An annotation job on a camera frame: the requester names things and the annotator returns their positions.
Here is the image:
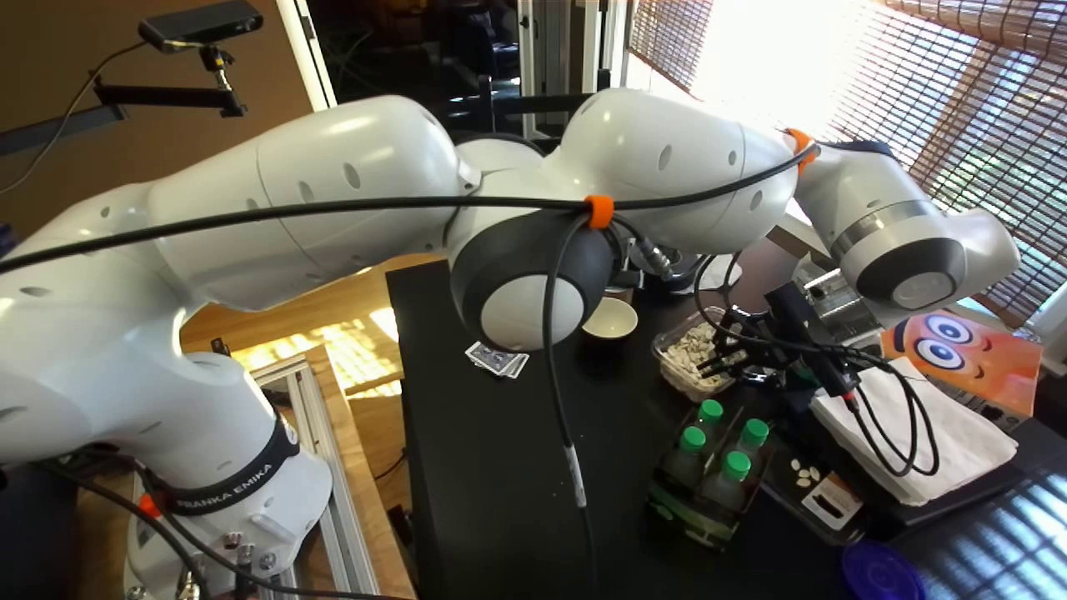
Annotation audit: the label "blue playing card deck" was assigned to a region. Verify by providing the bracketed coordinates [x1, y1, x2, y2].
[464, 341, 534, 384]

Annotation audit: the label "black external camera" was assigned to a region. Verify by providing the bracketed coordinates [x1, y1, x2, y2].
[136, 0, 266, 57]

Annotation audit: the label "clear plastic lunchbox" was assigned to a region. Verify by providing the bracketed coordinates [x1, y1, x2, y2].
[649, 315, 744, 408]

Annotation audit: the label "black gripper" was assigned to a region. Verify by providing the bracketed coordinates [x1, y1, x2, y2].
[718, 277, 857, 393]

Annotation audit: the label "spilled white seeds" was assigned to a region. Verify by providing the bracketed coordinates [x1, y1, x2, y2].
[783, 459, 827, 494]

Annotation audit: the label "small white label card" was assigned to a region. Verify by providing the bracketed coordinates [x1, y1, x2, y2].
[802, 473, 865, 530]

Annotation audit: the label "folded white towel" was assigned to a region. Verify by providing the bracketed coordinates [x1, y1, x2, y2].
[807, 358, 1023, 511]

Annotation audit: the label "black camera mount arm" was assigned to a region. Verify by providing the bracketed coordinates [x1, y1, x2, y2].
[0, 72, 249, 161]

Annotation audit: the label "white paper sheet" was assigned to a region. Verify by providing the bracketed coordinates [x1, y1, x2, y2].
[693, 250, 748, 292]

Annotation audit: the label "green-capped small bottle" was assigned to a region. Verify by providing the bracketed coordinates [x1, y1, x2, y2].
[698, 448, 760, 547]
[689, 398, 730, 459]
[655, 424, 713, 521]
[736, 418, 776, 481]

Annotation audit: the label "blue round lid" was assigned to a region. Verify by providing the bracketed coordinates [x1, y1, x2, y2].
[841, 541, 930, 600]

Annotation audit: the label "white pumpkin seeds pile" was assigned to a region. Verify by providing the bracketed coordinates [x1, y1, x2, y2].
[664, 328, 728, 380]

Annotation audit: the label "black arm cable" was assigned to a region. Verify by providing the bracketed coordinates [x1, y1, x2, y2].
[0, 137, 895, 277]

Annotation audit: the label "cream round bowl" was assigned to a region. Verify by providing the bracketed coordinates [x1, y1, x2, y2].
[581, 298, 645, 342]

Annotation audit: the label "black gripper cable bundle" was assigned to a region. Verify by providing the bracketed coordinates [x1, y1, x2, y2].
[688, 247, 943, 481]

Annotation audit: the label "black cable with grey connector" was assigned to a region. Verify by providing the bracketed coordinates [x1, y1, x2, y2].
[542, 209, 611, 600]

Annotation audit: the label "aluminium rail frame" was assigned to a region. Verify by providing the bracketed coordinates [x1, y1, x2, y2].
[237, 337, 388, 600]

